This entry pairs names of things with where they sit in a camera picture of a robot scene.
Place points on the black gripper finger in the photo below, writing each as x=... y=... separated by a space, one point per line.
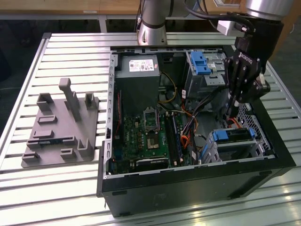
x=231 y=77
x=254 y=90

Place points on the hard disk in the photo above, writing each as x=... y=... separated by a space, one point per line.
x=221 y=136

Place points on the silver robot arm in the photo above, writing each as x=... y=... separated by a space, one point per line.
x=152 y=23

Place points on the metal disk bay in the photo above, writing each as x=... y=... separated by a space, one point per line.
x=235 y=150

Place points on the metal drive cage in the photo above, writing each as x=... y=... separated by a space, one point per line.
x=211 y=81

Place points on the blue drive latch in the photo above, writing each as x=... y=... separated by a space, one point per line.
x=200 y=62

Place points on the round case fan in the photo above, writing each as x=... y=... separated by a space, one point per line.
x=200 y=140

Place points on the dark RAM stick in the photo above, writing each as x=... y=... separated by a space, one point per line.
x=176 y=139

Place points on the CPU socket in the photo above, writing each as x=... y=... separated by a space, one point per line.
x=150 y=117

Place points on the grey power supply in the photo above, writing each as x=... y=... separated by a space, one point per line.
x=138 y=89

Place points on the green motherboard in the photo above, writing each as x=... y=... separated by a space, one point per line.
x=136 y=139

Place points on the black graphics card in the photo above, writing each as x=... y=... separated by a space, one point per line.
x=150 y=163

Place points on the black PC case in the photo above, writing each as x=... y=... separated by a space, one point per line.
x=176 y=193

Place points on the grey parts rack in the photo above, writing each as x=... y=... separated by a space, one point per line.
x=65 y=127

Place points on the wooden desk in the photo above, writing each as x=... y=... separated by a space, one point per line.
x=70 y=5

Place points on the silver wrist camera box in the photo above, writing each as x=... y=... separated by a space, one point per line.
x=225 y=27

